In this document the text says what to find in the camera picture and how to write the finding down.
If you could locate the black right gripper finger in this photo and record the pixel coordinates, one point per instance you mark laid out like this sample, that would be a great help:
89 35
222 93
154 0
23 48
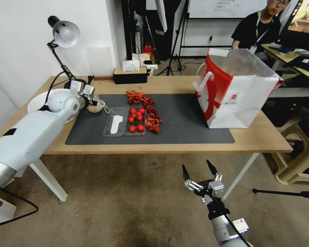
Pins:
186 174
212 167

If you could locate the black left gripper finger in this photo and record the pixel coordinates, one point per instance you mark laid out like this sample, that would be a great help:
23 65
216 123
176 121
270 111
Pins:
100 102
106 111

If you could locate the clear disposable takeout box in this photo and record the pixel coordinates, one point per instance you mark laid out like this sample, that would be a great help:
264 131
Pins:
123 122

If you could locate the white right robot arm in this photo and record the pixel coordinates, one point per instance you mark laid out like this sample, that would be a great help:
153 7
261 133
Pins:
224 231

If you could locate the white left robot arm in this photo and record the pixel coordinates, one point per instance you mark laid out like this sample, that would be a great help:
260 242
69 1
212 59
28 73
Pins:
41 128

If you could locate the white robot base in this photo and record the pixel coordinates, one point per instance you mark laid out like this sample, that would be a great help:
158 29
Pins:
1 208

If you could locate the white label in box lid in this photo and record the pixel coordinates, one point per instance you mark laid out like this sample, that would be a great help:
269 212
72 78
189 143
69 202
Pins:
116 123

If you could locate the black tissue box wooden lid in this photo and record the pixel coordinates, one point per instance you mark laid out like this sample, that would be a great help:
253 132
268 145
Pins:
130 76

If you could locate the red and white delivery bag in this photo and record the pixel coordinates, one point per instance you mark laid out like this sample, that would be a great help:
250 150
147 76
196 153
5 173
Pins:
237 103

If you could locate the red background box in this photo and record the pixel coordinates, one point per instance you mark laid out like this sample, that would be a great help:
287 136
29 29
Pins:
147 50

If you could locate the round beige bun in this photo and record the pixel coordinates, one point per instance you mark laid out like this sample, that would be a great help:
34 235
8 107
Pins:
93 109

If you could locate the white table leg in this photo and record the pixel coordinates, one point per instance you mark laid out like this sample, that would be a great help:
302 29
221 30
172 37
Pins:
240 175
50 177

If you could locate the red cooked crayfish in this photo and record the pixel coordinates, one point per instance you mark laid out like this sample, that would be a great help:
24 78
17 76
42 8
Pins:
134 96
147 100
152 120
154 128
152 110

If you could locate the white tissue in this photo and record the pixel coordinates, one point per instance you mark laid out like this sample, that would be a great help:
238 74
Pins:
130 65

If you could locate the dark grey table mat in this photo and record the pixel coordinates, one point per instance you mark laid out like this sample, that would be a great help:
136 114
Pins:
180 121

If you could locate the black desk lamp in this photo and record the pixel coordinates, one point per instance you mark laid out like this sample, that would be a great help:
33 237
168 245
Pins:
65 33

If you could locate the black tripod leg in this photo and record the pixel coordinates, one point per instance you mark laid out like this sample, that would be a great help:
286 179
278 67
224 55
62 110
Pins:
285 193

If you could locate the beige plastic stool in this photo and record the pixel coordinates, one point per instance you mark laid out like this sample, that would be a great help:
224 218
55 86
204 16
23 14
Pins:
296 154

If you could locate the white softbox panel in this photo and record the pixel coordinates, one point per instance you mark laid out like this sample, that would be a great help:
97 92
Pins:
161 13

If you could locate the yellowish office desk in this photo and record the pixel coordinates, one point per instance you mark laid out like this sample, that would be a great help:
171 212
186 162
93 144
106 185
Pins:
285 55

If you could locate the person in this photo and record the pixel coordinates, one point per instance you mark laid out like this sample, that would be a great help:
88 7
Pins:
257 28

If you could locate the computer monitor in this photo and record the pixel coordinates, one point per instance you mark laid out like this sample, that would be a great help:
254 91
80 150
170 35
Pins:
302 23

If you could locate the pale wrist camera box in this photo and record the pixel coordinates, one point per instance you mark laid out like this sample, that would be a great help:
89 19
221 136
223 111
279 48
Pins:
216 188

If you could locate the black camera tripod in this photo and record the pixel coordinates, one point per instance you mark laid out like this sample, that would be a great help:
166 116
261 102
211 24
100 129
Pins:
176 38

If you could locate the white wall board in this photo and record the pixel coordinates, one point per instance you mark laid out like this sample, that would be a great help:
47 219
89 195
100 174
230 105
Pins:
226 7

